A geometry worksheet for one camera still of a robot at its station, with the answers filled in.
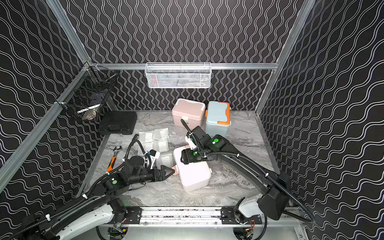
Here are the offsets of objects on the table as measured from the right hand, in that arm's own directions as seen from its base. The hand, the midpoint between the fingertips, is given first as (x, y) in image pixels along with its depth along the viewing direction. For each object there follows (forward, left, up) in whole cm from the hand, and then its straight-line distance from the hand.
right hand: (186, 157), depth 74 cm
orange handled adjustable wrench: (+5, +47, -18) cm, 51 cm away
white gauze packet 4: (+8, +14, -17) cm, 23 cm away
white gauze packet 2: (+28, +21, -18) cm, 40 cm away
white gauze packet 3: (+19, +19, -19) cm, 32 cm away
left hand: (-7, +7, -1) cm, 10 cm away
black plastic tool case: (+34, +52, -12) cm, 63 cm away
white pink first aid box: (-7, -3, -6) cm, 9 cm away
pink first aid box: (+37, -3, -4) cm, 37 cm away
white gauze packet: (+25, +30, -17) cm, 43 cm away
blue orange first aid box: (+30, -19, -3) cm, 36 cm away
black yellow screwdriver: (+25, +37, -16) cm, 47 cm away
